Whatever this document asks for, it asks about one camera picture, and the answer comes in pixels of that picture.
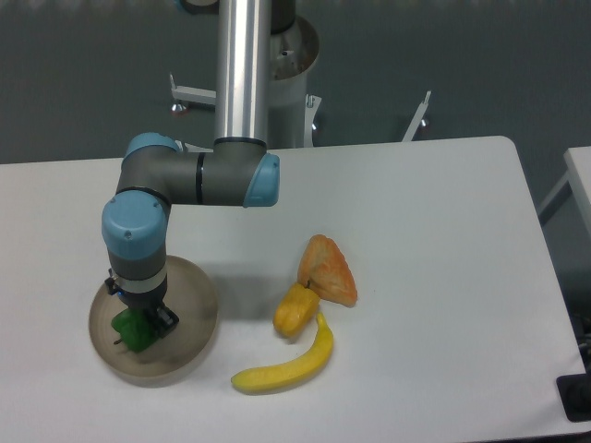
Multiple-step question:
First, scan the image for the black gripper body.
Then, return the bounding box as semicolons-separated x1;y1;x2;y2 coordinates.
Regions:
104;268;168;312

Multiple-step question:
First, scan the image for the yellow bell pepper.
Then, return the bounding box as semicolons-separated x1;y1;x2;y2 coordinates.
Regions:
272;281;320;339

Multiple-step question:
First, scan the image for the yellow banana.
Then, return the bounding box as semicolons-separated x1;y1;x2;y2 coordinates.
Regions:
231;313;334;394

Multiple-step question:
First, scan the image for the green bell pepper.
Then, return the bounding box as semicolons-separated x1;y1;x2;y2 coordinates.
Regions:
111;308;158;353

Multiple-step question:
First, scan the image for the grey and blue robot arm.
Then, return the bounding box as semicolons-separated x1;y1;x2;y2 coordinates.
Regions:
102;1;296;338

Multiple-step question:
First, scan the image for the black device at table edge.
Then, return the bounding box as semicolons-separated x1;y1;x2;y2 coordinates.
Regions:
556;373;591;423

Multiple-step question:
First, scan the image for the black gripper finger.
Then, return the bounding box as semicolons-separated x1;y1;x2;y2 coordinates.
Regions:
145;302;179;339

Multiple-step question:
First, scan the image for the orange toy croissant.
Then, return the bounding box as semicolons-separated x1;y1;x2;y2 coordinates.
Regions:
297;234;358;307

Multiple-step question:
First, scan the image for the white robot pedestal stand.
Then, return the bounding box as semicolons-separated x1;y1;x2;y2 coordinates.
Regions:
166;16;433;153

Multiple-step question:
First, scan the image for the beige round plate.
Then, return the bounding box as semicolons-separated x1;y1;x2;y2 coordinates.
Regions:
89;256;218;386

